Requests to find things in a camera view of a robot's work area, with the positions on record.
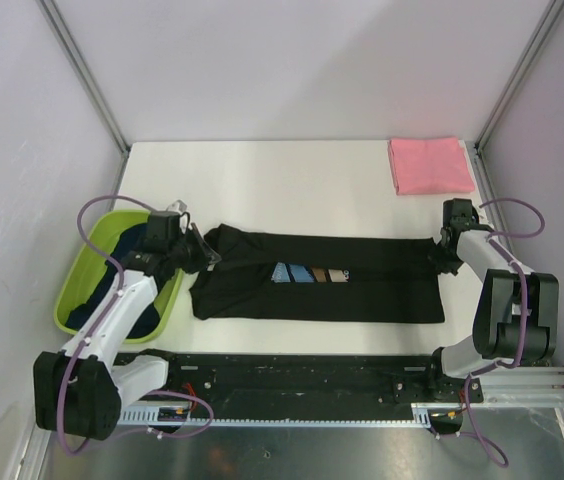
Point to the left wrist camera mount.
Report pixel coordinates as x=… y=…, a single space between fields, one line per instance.
x=178 y=207

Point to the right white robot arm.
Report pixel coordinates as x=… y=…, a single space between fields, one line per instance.
x=515 y=322

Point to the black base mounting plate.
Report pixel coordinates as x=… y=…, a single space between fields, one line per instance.
x=228 y=381

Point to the green plastic bin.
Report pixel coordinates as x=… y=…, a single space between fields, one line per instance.
x=89 y=267

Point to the black printed t shirt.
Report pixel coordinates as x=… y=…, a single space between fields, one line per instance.
x=314 y=278

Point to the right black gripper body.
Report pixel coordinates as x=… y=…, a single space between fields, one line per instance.
x=446 y=260

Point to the grey slotted cable duct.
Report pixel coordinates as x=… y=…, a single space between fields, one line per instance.
x=381 y=415

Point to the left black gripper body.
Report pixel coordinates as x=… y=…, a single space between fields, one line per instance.
x=189 y=252

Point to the navy blue t shirt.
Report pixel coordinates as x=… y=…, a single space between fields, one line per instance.
x=147 y=322

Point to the folded pink t shirt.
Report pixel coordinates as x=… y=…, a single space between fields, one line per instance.
x=429 y=166

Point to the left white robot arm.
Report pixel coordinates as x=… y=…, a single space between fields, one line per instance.
x=79 y=390

